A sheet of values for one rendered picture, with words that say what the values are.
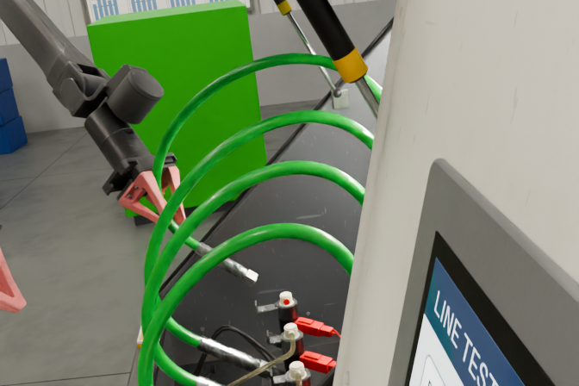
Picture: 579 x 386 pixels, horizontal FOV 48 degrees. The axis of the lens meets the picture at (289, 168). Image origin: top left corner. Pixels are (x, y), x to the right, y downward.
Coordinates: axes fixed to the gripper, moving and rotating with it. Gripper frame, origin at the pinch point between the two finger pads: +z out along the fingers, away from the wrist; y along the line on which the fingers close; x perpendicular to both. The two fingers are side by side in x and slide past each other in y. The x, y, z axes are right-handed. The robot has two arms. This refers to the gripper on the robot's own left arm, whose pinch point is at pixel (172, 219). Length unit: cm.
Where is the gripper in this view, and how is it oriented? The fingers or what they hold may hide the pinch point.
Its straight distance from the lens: 93.1
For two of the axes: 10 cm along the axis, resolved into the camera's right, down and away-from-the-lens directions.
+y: 5.4, -1.1, 8.3
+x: -6.0, 6.5, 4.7
